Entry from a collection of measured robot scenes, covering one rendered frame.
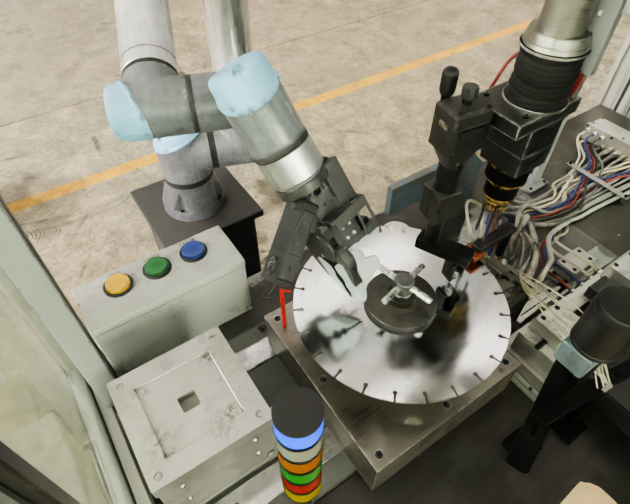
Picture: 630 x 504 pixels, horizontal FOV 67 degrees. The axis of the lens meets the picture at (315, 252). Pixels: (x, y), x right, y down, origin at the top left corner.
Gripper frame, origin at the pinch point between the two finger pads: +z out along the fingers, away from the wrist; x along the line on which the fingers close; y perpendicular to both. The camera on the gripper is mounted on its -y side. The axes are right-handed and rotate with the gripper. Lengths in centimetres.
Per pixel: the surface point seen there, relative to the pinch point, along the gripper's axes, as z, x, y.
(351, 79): 35, 210, 161
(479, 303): 11.9, -7.2, 14.0
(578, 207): 37, 11, 67
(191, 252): -10.2, 30.0, -10.5
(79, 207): -1, 198, -17
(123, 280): -13.7, 31.1, -22.3
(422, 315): 7.3, -4.8, 5.6
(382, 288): 3.5, 1.5, 5.2
